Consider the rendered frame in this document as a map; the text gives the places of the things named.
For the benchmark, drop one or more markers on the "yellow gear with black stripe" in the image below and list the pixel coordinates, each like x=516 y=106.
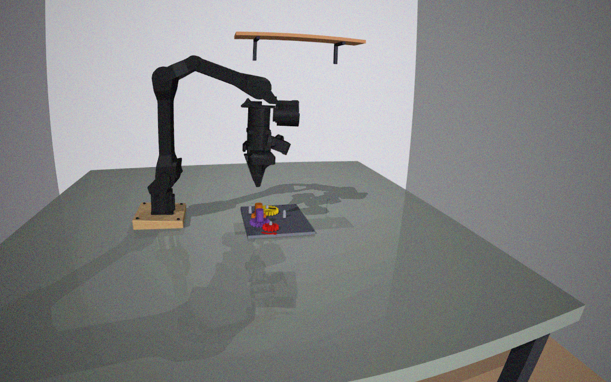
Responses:
x=270 y=211

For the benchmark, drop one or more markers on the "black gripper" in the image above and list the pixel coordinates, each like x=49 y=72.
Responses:
x=258 y=157

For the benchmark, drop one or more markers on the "orange gear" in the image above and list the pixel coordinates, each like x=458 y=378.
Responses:
x=257 y=206

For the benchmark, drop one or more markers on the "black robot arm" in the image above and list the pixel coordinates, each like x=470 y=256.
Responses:
x=165 y=84

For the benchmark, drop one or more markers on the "red gear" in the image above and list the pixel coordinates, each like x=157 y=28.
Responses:
x=271 y=228

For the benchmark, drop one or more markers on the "purple gear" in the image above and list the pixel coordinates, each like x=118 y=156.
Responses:
x=259 y=220

